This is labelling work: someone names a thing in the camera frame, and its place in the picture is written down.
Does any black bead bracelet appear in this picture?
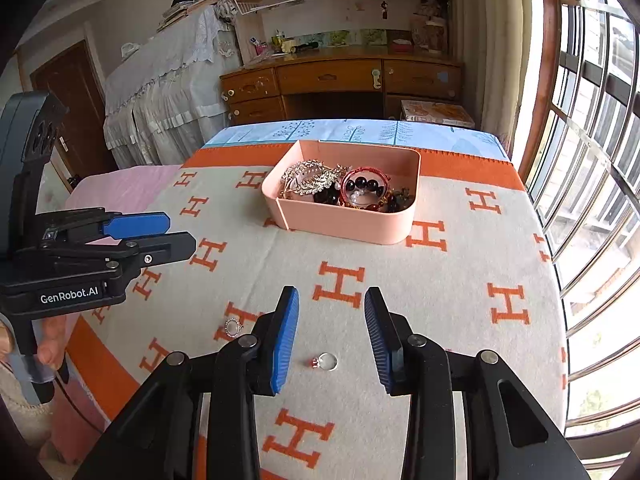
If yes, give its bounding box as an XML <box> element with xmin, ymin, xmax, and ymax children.
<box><xmin>315</xmin><ymin>170</ymin><xmax>388</xmax><ymax>206</ymax></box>

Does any white lace covered furniture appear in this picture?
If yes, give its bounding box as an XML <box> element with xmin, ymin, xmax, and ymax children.
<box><xmin>102</xmin><ymin>2</ymin><xmax>243</xmax><ymax>168</ymax></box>

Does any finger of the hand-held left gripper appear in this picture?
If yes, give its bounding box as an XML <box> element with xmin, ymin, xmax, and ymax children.
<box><xmin>41</xmin><ymin>208</ymin><xmax>172</xmax><ymax>245</ymax></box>
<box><xmin>15</xmin><ymin>232</ymin><xmax>198</xmax><ymax>287</ymax></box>

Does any brown wooden door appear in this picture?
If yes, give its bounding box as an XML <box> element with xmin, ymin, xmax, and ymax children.
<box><xmin>30</xmin><ymin>40</ymin><xmax>118</xmax><ymax>196</ymax></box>

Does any wooden bookshelf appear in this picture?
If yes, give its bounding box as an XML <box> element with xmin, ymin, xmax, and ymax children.
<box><xmin>222</xmin><ymin>0</ymin><xmax>453</xmax><ymax>66</ymax></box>

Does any black cable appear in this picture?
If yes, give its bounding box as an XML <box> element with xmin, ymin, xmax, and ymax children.
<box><xmin>59</xmin><ymin>360</ymin><xmax>108</xmax><ymax>436</ymax></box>

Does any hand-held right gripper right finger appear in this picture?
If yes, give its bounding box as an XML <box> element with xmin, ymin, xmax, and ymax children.
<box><xmin>363</xmin><ymin>287</ymin><xmax>592</xmax><ymax>480</ymax></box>

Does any light blue printed tablecloth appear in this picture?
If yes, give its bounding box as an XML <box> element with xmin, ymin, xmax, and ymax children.
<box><xmin>202</xmin><ymin>119</ymin><xmax>511</xmax><ymax>161</ymax></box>

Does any metal window grille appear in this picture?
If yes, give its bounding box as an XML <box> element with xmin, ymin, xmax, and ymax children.
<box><xmin>520</xmin><ymin>0</ymin><xmax>640</xmax><ymax>466</ymax></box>

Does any red braided bracelet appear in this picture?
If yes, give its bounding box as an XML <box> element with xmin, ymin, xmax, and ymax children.
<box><xmin>339</xmin><ymin>166</ymin><xmax>394</xmax><ymax>208</ymax></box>

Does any wooden desk with drawers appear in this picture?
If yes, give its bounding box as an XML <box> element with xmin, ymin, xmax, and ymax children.
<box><xmin>220</xmin><ymin>45</ymin><xmax>463</xmax><ymax>128</ymax></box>

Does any orange and grey patterned blanket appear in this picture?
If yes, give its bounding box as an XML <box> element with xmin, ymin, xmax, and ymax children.
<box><xmin>65</xmin><ymin>142</ymin><xmax>571</xmax><ymax>480</ymax></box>

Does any pink bed sheet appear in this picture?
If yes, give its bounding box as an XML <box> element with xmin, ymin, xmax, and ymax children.
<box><xmin>62</xmin><ymin>164</ymin><xmax>183</xmax><ymax>213</ymax></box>

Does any beige curtain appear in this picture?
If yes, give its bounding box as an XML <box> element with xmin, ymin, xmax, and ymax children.
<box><xmin>450</xmin><ymin>0</ymin><xmax>531</xmax><ymax>141</ymax></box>

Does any floral canister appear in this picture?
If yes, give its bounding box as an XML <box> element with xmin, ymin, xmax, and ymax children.
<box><xmin>410</xmin><ymin>0</ymin><xmax>446</xmax><ymax>53</ymax></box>

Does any person's left hand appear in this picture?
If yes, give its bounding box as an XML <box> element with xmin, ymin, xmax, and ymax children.
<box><xmin>38</xmin><ymin>316</ymin><xmax>69</xmax><ymax>367</ymax></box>

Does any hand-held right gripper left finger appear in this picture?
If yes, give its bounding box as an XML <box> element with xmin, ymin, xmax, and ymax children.
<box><xmin>75</xmin><ymin>285</ymin><xmax>301</xmax><ymax>480</ymax></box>

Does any pink plastic box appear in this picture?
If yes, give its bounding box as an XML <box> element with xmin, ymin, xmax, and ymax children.
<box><xmin>261</xmin><ymin>140</ymin><xmax>422</xmax><ymax>246</ymax></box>

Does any pile of books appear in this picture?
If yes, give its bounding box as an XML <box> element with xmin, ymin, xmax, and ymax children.
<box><xmin>157</xmin><ymin>0</ymin><xmax>223</xmax><ymax>31</ymax></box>

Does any silver leaf hair comb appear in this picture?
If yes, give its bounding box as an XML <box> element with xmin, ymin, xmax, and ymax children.
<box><xmin>280</xmin><ymin>160</ymin><xmax>342</xmax><ymax>197</ymax></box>

